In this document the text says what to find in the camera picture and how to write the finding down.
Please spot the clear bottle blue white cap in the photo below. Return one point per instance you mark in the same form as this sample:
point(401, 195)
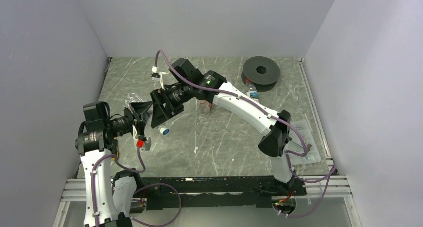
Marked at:
point(163, 129)

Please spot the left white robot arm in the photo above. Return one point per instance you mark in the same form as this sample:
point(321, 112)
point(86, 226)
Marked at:
point(109, 185)

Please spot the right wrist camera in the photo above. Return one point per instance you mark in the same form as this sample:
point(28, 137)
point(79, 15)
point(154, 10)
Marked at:
point(162, 77)

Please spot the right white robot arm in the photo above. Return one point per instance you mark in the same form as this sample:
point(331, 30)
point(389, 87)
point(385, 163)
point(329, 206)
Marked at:
point(183, 82)

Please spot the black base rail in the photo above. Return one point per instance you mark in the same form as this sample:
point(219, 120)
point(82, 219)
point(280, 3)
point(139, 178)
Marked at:
point(173, 192)

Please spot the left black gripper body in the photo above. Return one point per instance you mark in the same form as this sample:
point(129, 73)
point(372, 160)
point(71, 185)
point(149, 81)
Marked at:
point(137, 121)

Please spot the aluminium frame rail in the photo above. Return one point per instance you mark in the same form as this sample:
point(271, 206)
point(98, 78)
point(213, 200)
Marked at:
point(336, 187)

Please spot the black filament spool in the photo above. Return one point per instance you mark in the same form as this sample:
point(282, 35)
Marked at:
point(262, 71)

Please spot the clear plastic box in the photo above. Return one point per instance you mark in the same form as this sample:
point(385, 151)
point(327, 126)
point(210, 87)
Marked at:
point(295, 145)

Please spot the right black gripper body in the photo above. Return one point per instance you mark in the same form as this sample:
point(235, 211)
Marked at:
point(174, 97)

